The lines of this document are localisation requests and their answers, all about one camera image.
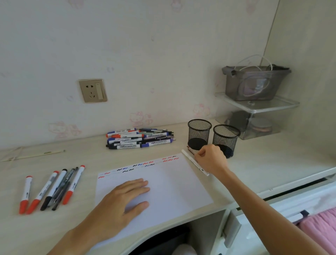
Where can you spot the person's right hand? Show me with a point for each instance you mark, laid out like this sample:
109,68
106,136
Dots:
214,160

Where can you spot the person's left hand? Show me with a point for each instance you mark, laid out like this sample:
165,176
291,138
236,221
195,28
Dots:
115,210

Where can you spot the white slim pen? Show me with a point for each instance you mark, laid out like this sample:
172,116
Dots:
190,157

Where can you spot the black mesh cup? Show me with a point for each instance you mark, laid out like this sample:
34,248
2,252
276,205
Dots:
199,134
225,139

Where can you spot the red-capped white marker pen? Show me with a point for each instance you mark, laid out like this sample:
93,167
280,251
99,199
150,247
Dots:
43,191
26,191
74,184

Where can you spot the white paper sheet with squiggles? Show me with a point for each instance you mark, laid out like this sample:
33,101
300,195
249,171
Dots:
173,189

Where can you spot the clear slim pen black cap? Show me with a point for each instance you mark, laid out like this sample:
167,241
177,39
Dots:
61,195

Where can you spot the dark slim pen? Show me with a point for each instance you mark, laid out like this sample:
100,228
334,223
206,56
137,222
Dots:
71,176

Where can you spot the black cap whiteboard marker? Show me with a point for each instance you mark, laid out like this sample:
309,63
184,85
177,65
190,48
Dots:
56,185

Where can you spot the pile of assorted pens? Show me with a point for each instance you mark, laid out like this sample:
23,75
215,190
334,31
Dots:
131,143

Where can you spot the person's right forearm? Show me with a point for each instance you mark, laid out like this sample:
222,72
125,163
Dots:
262,210

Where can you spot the light wooden table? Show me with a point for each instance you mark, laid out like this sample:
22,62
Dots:
262,157

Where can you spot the pink round item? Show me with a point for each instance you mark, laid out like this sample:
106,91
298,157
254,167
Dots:
262,125

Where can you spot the clear acrylic rack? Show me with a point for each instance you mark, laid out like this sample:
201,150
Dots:
273,105

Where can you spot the paper-wrapped chopsticks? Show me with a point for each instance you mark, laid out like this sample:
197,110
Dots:
39,154

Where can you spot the pink mattress sheet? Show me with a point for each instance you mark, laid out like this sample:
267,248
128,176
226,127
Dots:
320,231

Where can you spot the gold wall socket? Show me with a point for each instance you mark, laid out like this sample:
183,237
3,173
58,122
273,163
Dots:
89,90

